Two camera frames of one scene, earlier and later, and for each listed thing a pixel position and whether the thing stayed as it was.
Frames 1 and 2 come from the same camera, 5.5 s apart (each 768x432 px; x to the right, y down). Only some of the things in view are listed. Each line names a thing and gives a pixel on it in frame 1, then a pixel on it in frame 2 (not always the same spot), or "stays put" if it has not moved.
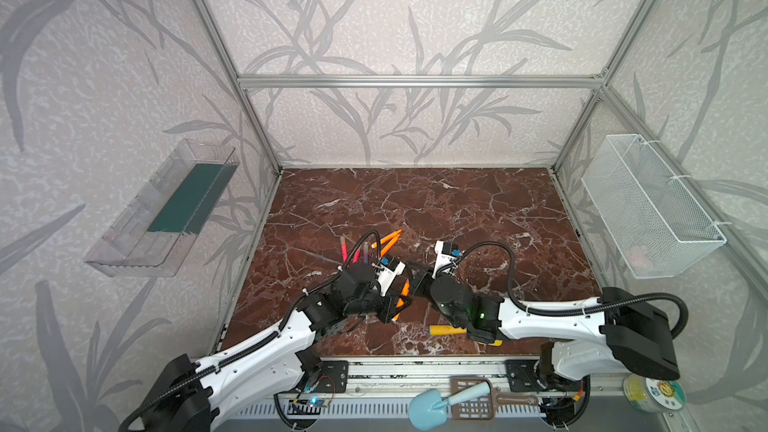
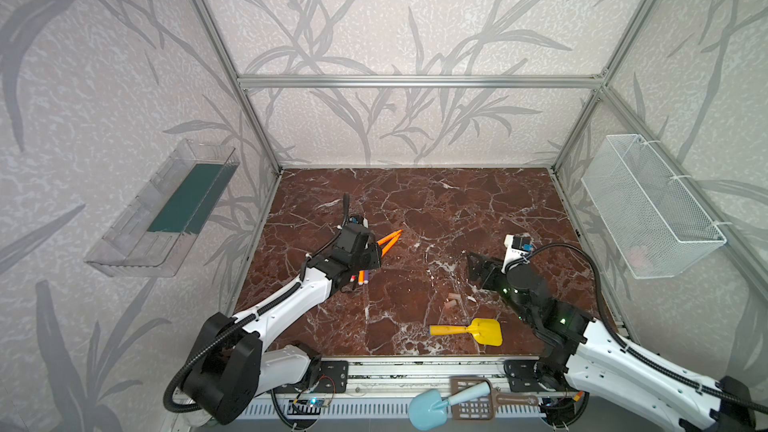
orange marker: (390, 245) stays put
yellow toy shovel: (440, 330) stays put
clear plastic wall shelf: (156, 234) stays put
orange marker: (374, 245) stays put
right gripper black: (429, 282) → (487, 272)
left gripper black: (390, 298) → (363, 257)
